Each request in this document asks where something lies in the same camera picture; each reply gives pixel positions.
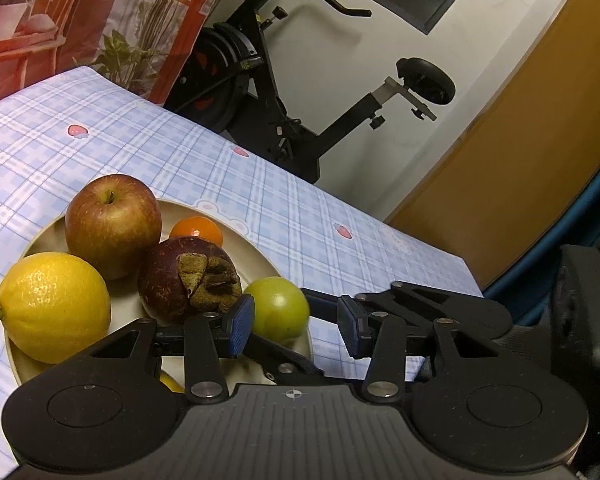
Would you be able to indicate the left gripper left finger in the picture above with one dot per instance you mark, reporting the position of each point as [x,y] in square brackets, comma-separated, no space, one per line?
[210,337]

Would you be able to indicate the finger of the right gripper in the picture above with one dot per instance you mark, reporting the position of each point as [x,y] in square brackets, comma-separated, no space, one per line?
[322,306]
[282,365]

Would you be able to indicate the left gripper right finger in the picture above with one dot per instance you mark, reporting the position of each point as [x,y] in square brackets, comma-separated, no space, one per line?
[370,328]

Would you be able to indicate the green round fruit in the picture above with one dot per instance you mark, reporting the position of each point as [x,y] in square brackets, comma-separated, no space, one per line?
[281,311]

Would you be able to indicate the dark purple mangosteen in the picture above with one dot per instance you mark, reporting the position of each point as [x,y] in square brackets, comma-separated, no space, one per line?
[185,276]

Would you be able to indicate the small orange kumquat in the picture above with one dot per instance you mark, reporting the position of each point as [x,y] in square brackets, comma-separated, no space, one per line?
[198,226]

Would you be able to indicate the red apple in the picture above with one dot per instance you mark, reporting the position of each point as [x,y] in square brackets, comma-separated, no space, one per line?
[112,223]

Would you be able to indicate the yellow lemon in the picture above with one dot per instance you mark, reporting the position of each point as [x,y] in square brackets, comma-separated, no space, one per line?
[54,305]
[170,382]

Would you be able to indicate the blue curtain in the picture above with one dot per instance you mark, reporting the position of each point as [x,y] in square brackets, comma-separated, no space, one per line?
[525,288]

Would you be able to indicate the wooden door panel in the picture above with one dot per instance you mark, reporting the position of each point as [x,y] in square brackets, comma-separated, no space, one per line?
[524,160]

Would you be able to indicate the blue plaid tablecloth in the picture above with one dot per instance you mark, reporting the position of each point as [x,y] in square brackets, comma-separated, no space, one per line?
[63,132]

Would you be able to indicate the printed room backdrop curtain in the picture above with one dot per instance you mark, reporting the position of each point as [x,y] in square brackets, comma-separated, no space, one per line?
[140,45]

